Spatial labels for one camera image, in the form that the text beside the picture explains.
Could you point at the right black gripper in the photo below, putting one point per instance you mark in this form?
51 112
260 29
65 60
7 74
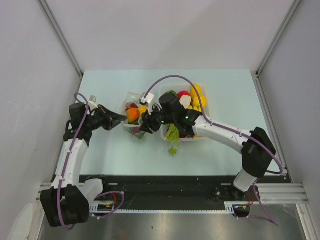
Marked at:
148 124

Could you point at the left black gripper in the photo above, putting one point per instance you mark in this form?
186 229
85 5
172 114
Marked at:
111 119

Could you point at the green toy lettuce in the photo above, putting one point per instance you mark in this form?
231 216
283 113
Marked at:
141 136

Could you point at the yellow toy pear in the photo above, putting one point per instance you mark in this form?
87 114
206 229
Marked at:
142 109

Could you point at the clear zip top bag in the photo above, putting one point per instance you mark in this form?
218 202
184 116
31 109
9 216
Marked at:
131 100

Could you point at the green orange toy mango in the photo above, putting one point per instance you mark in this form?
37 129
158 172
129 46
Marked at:
133 115

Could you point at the dark red toy apple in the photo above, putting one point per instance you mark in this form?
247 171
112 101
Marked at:
135 130

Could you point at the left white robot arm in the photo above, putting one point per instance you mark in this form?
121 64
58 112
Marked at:
66 203

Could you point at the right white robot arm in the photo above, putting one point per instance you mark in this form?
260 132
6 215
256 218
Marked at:
255 147

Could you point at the green toy herb sprig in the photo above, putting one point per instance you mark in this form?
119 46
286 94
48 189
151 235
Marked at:
173 136

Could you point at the green toy pepper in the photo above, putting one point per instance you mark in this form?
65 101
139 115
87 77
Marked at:
172 92

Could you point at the white toy radish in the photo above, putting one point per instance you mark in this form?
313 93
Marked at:
185 101

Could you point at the pink toy peach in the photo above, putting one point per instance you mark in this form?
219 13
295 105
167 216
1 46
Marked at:
183 93

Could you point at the yellow toy banana bunch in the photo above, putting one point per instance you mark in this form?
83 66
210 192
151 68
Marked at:
195 107

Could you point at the yellow toy lemon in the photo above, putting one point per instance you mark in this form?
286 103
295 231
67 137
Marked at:
197 97

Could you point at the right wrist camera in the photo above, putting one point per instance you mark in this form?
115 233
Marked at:
147 99

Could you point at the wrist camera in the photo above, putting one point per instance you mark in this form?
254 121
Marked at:
147 99
92 100

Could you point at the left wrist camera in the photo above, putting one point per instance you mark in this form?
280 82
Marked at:
92 100

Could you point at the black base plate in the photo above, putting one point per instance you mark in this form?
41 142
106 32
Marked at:
174 193

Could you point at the aluminium frame rail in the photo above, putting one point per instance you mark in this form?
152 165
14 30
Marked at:
266 193

